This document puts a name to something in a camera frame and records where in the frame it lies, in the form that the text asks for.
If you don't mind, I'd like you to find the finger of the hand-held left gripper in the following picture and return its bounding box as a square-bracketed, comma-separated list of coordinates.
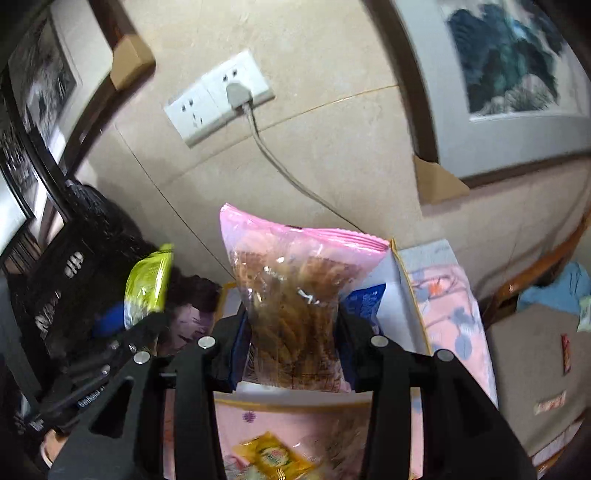
[89, 303, 127, 341]
[110, 312, 173, 364]

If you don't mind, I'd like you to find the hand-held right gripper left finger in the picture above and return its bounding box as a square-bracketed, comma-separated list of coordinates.
[48, 305, 251, 480]

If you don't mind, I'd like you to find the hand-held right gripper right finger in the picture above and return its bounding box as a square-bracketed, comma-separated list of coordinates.
[338, 308, 539, 480]

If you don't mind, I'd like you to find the yellow cardboard box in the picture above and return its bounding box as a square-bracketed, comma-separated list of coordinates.
[215, 237, 433, 412]

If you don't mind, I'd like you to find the pink bag of twisted snacks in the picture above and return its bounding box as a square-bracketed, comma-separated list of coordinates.
[219, 203, 389, 394]

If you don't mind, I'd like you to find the blue and white snack packet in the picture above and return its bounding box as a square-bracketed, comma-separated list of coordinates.
[344, 283, 387, 336]

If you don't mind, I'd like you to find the black carved wooden furniture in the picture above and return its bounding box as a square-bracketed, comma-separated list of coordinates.
[0, 179, 172, 416]

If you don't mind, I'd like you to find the pink floral tablecloth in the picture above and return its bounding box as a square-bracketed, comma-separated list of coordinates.
[157, 239, 500, 480]

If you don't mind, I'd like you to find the yellow snack packet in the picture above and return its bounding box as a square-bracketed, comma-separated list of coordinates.
[232, 431, 315, 480]

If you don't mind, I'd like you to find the dark framed picture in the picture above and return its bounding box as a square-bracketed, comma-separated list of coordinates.
[0, 122, 49, 261]

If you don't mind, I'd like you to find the grey chair cushion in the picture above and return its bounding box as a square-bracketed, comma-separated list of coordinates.
[486, 302, 591, 459]

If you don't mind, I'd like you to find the wooden chair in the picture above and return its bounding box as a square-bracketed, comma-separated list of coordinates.
[477, 220, 591, 468]

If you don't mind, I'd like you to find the cardboard corner protector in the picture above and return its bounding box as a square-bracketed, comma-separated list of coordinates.
[109, 35, 157, 91]
[412, 154, 471, 206]

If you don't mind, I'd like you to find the red and white snack bar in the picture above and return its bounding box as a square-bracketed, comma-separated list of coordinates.
[534, 391, 568, 415]

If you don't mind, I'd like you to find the blue cloth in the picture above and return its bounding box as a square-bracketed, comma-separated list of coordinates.
[516, 260, 591, 317]

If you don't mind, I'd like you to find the brown snack bar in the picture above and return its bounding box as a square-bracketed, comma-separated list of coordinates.
[560, 333, 574, 375]

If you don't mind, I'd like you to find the framed black and white picture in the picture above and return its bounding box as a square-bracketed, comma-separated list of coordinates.
[0, 0, 140, 155]

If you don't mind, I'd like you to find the grey power plug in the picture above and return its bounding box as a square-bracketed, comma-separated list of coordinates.
[225, 80, 254, 112]

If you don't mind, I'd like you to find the framed blue-green landscape painting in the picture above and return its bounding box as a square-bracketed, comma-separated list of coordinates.
[364, 0, 591, 188]

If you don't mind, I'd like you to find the grey power cable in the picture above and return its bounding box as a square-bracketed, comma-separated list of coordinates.
[246, 108, 366, 232]

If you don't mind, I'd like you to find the white wall socket plate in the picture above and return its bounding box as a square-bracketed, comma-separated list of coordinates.
[163, 85, 228, 148]
[201, 49, 277, 112]

